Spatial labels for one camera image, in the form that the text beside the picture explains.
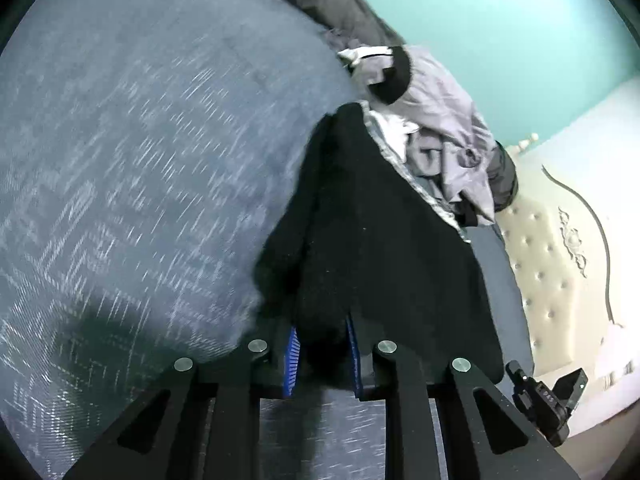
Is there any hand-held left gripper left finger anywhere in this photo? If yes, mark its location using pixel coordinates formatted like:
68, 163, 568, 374
62, 325, 302, 480

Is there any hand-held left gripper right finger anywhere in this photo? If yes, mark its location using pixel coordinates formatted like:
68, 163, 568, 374
345, 312, 581, 480

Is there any black long-sleeve garment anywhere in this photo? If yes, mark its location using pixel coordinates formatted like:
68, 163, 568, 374
254, 101, 503, 391

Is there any cream tufted headboard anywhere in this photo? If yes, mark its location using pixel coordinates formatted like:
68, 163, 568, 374
492, 75, 640, 436

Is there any grey garment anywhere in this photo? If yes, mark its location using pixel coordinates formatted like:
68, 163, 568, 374
407, 132, 451, 196

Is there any white cloth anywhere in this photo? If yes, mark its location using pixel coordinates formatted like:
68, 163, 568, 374
372, 110, 418, 156

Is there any blue patterned bed sheet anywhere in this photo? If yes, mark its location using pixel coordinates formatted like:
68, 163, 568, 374
0, 0, 536, 480

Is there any black ribbed cloth band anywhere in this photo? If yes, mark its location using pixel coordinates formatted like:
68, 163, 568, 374
367, 45, 412, 106

